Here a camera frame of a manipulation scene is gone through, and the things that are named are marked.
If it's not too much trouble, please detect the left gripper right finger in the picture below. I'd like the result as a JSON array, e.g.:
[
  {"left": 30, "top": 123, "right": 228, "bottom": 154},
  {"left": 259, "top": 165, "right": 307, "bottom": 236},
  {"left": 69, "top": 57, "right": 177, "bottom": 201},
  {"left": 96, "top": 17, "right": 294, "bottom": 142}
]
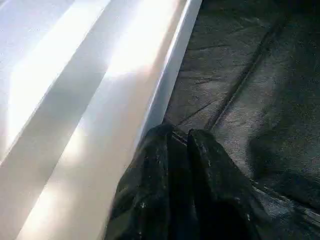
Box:
[{"left": 186, "top": 128, "right": 277, "bottom": 240}]

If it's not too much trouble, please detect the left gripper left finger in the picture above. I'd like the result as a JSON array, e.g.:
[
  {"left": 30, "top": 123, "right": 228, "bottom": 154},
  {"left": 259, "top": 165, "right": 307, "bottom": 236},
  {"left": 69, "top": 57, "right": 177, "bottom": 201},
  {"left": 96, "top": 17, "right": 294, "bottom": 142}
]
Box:
[{"left": 102, "top": 124, "right": 191, "bottom": 240}]

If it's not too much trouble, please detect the white plastic table top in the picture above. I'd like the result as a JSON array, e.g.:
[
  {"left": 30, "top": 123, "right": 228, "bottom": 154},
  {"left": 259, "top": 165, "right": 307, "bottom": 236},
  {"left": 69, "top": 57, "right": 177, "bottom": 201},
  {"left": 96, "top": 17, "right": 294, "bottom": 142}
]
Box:
[{"left": 0, "top": 0, "right": 205, "bottom": 240}]

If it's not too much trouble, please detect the black mat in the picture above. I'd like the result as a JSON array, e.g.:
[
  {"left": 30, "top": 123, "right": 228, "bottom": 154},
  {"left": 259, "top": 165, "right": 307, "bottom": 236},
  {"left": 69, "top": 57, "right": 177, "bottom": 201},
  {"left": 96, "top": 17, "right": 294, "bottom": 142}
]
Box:
[{"left": 163, "top": 0, "right": 320, "bottom": 240}]

